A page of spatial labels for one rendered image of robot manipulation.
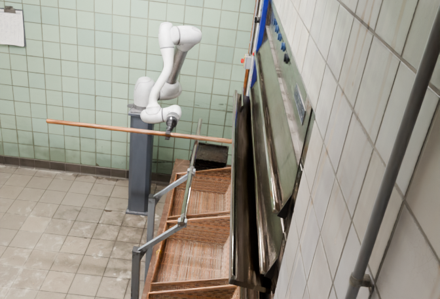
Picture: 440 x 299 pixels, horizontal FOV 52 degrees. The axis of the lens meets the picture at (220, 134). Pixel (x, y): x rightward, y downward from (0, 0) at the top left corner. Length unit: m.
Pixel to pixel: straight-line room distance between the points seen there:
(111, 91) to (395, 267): 3.83
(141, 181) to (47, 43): 1.48
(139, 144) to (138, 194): 0.50
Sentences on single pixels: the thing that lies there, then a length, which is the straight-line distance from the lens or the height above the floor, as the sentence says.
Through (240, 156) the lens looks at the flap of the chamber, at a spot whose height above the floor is 1.41.
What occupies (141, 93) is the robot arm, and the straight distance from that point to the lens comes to 3.67.
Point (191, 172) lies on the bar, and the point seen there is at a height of 1.17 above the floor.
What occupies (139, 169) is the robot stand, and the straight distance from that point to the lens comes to 3.98.
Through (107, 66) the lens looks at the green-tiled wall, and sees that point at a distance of 4.26.
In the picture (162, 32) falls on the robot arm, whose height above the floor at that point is 1.73.
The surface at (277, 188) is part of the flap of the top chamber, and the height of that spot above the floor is 1.73.
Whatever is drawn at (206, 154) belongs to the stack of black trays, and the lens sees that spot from 3.61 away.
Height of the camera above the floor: 2.58
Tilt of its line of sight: 27 degrees down
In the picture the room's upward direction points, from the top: 7 degrees clockwise
